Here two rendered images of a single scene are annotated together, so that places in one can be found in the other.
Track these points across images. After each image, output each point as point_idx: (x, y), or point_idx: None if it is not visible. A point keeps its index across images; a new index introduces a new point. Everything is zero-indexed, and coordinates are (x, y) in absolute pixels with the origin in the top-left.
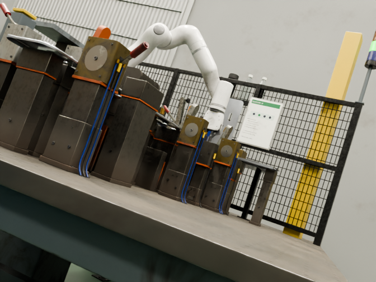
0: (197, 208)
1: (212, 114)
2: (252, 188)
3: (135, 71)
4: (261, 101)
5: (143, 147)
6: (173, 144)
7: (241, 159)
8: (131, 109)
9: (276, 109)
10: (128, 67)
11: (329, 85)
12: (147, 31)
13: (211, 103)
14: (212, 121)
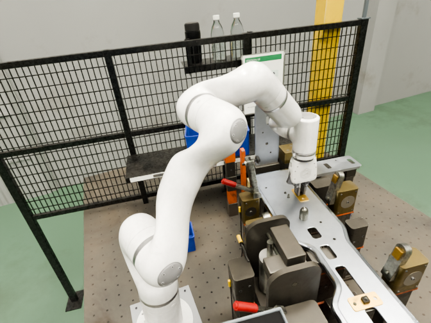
0: (416, 316)
1: (305, 166)
2: None
3: (308, 271)
4: (256, 57)
5: None
6: (342, 268)
7: (325, 173)
8: None
9: (278, 61)
10: (291, 272)
11: (326, 3)
12: (216, 146)
13: (301, 154)
14: (308, 173)
